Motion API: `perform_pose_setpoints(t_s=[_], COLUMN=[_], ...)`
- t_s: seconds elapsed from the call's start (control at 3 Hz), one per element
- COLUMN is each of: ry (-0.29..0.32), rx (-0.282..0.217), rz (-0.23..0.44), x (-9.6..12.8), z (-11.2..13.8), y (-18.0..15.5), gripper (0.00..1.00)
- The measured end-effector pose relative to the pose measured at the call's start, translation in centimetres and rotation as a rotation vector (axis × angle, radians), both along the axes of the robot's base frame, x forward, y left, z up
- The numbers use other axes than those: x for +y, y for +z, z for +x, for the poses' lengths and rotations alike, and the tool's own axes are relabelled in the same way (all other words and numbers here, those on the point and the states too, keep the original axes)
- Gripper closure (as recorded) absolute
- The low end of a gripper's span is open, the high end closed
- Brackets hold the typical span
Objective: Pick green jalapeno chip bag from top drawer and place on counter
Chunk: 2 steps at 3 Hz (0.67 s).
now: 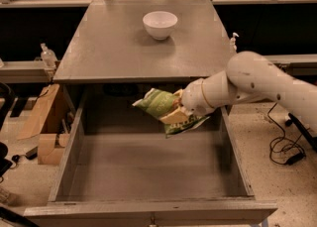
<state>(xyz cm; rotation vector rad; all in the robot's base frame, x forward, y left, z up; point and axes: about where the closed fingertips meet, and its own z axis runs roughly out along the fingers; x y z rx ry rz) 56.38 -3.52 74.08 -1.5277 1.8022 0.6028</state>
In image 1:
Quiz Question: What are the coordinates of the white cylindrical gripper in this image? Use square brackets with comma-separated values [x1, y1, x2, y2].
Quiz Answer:
[160, 71, 238, 124]

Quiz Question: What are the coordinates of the green jalapeno chip bag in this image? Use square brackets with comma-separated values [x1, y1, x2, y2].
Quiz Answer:
[133, 88, 208, 137]

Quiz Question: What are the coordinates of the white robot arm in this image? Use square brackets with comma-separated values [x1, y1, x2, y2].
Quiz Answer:
[160, 52, 317, 131]

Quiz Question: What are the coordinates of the open grey top drawer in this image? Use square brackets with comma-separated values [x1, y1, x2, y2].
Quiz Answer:
[25, 92, 277, 227]

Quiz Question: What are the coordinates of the small white pump bottle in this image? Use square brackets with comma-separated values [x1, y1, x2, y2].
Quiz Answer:
[230, 32, 239, 52]

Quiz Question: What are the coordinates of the white ceramic bowl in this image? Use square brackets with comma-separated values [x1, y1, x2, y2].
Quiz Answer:
[143, 11, 178, 40]

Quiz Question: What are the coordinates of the grey wooden cabinet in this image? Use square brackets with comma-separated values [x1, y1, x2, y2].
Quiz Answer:
[53, 0, 249, 116]

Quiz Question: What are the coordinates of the brown cardboard box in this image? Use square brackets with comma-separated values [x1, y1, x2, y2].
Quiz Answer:
[17, 84, 74, 166]

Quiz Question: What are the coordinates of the clear pump bottle left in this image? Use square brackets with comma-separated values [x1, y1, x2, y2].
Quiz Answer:
[41, 43, 57, 68]

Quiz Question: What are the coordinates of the black cable with adapter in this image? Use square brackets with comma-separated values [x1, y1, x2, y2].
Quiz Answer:
[266, 102, 307, 167]

